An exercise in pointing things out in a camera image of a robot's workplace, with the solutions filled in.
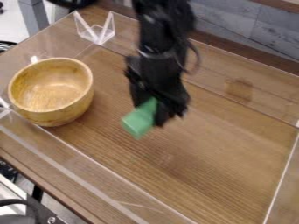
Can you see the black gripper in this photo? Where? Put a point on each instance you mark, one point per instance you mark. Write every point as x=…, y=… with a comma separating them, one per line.
x=154, y=76

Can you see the green rectangular block stick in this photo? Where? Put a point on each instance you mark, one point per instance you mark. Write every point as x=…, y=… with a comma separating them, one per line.
x=138, y=121

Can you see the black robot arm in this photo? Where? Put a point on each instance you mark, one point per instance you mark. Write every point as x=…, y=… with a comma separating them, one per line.
x=165, y=23

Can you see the brown wooden bowl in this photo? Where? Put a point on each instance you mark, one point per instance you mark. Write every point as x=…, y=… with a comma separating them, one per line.
x=50, y=92

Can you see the black metal clamp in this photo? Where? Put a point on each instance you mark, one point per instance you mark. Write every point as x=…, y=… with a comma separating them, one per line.
x=38, y=211

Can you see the clear acrylic corner bracket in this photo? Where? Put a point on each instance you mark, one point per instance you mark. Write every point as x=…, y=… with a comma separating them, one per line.
x=94, y=33

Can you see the clear acrylic tray wall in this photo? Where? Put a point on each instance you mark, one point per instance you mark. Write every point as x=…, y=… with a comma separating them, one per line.
x=81, y=158

